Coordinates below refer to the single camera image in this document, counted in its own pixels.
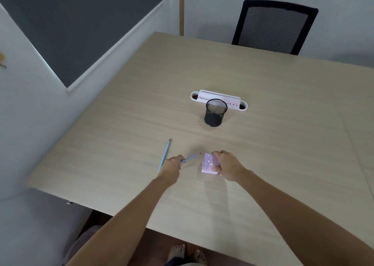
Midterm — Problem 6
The black mesh pen cup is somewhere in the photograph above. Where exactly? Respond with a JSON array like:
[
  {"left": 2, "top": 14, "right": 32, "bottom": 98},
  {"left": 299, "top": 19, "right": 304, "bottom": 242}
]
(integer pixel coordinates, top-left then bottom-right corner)
[{"left": 204, "top": 99, "right": 228, "bottom": 127}]

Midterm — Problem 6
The blue pencil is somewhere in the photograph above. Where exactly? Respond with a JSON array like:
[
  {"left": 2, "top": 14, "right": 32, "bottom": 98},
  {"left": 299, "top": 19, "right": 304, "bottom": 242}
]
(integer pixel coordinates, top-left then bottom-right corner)
[
  {"left": 180, "top": 153, "right": 202, "bottom": 163},
  {"left": 158, "top": 139, "right": 172, "bottom": 173}
]

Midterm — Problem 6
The white desk organizer tray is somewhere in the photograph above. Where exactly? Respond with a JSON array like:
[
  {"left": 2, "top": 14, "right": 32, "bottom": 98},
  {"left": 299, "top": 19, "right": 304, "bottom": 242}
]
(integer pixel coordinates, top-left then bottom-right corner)
[{"left": 190, "top": 90, "right": 248, "bottom": 111}]

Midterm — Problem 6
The person's left hand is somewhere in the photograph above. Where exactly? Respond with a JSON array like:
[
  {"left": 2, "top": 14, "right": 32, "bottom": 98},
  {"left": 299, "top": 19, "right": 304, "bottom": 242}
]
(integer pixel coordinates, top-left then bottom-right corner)
[{"left": 157, "top": 155, "right": 186, "bottom": 186}]

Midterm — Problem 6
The person's foot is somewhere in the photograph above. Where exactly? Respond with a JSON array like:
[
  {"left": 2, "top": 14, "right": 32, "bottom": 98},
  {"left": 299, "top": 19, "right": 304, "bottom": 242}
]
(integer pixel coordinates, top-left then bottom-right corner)
[
  {"left": 167, "top": 244, "right": 187, "bottom": 263},
  {"left": 193, "top": 249, "right": 208, "bottom": 266}
]

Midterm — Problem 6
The black mesh office chair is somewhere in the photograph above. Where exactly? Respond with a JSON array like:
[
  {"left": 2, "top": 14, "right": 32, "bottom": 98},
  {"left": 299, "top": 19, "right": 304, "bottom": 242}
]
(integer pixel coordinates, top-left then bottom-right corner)
[{"left": 231, "top": 0, "right": 319, "bottom": 56}]

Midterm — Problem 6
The person's right forearm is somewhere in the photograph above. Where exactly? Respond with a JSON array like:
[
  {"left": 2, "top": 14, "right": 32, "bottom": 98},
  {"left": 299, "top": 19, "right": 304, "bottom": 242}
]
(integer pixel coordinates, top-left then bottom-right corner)
[{"left": 237, "top": 169, "right": 374, "bottom": 266}]

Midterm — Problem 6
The pink pencil sharpener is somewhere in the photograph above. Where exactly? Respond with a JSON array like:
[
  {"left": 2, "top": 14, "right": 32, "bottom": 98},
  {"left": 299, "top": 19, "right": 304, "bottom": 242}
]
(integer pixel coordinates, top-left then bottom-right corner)
[{"left": 201, "top": 153, "right": 220, "bottom": 175}]

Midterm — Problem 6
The person's left forearm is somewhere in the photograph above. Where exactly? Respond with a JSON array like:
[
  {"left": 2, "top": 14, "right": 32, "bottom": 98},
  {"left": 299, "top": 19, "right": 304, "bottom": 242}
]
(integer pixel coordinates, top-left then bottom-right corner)
[{"left": 65, "top": 176, "right": 172, "bottom": 266}]

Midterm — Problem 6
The person's right hand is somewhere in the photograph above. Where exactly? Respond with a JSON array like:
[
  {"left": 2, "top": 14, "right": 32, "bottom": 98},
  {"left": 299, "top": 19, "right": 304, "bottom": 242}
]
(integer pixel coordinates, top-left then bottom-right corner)
[{"left": 211, "top": 150, "right": 249, "bottom": 183}]

